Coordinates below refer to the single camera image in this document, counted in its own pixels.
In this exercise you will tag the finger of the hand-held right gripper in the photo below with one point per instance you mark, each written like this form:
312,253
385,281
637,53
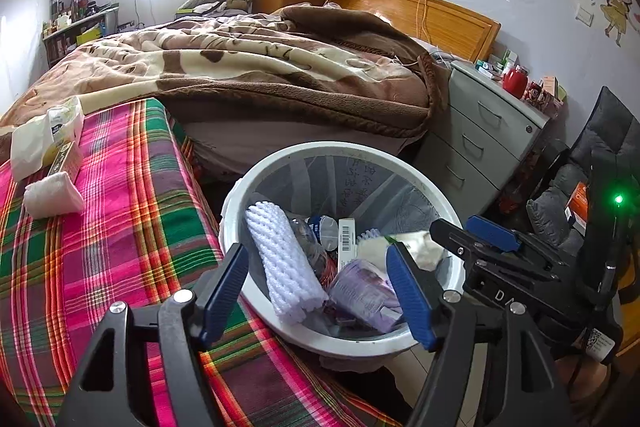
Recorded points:
492,232
450,234

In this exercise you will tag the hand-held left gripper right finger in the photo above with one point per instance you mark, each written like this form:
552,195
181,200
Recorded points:
410,297

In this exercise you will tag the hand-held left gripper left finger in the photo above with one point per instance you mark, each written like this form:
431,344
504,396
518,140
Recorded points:
225,292

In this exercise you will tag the purple printed packet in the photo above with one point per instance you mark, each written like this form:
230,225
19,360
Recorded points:
365,294

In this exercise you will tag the white paper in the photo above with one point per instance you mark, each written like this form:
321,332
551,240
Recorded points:
400,247

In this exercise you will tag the white round trash bin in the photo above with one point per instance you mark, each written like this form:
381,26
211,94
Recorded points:
235,227

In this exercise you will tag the white foam net sleeve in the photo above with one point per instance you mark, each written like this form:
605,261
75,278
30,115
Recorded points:
285,257

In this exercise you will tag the white box with barcode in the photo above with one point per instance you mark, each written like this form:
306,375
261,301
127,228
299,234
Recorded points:
347,244

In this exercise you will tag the clear plastic bottle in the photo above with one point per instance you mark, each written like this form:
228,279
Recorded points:
310,249

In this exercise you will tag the orange box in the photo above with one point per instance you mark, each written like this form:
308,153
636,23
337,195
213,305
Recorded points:
579,204

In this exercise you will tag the grey padded chair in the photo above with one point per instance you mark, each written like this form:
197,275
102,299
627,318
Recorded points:
595,142

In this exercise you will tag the grey drawer cabinet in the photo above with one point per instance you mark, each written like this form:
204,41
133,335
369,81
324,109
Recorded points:
480,127

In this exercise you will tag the pink plaid tablecloth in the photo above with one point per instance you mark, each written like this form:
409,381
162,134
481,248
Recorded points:
110,257

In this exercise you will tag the red printed box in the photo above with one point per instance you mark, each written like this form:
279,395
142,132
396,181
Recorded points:
542,97

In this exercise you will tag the red mug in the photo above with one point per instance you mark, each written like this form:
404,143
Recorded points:
515,83

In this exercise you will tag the small medicine boxes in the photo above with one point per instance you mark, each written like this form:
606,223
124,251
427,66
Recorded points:
495,64

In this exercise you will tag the bed mattress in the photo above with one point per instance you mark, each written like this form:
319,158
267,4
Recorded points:
300,142

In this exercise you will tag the folded white tissue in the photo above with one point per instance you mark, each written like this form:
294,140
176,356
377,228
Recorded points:
52,194

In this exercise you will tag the small cardboard box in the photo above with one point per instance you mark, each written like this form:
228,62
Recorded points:
67,159

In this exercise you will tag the wooden headboard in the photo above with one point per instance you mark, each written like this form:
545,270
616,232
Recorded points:
440,14

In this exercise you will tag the brown patterned blanket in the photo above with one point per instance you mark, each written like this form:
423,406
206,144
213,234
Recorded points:
250,57

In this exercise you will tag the white tissue pack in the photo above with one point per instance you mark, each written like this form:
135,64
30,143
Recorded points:
45,132

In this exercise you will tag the white wall socket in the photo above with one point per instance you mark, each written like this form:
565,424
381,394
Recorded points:
585,14

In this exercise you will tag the cluttered wall shelf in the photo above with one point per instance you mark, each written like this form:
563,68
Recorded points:
80,29

